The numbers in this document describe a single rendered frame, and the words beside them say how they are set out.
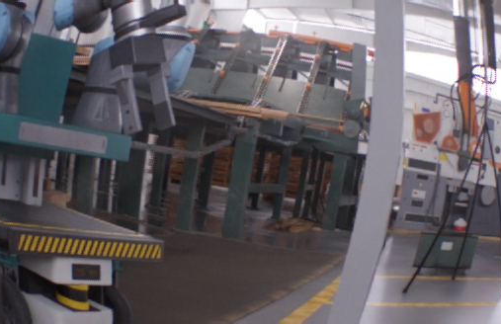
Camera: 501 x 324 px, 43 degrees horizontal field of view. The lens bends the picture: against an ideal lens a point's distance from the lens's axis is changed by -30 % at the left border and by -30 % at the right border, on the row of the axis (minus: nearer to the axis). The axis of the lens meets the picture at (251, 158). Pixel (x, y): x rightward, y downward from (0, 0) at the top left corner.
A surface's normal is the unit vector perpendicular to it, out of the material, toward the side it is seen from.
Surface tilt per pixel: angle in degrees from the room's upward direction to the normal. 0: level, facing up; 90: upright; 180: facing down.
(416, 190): 90
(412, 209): 90
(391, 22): 90
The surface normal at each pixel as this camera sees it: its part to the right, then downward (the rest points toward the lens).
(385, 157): -0.22, -0.04
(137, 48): 0.92, -0.25
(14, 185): 0.90, 0.14
